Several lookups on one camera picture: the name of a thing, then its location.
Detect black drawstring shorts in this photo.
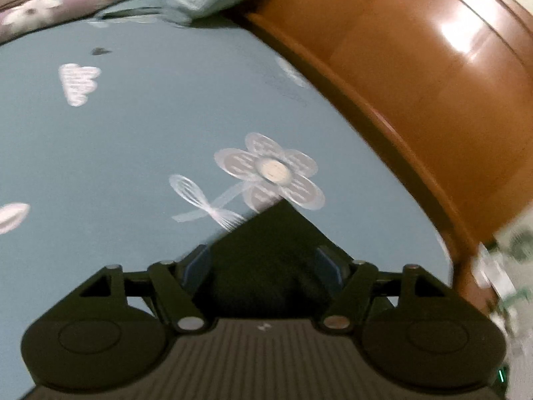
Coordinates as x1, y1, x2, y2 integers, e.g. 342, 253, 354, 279
189, 200, 354, 321

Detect blue printed bed sheet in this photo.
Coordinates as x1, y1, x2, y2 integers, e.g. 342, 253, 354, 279
0, 8, 454, 400

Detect folded floral quilt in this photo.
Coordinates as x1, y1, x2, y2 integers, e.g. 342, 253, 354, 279
0, 0, 163, 46

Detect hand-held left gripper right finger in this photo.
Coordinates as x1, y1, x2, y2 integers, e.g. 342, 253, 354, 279
314, 247, 450, 336

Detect wooden headboard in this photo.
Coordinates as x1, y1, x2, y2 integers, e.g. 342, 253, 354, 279
225, 0, 533, 317

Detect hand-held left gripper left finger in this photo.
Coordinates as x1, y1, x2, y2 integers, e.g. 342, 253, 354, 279
79, 245, 208, 335

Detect white green printed cloth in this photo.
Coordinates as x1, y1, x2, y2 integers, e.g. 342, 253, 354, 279
475, 212, 533, 400

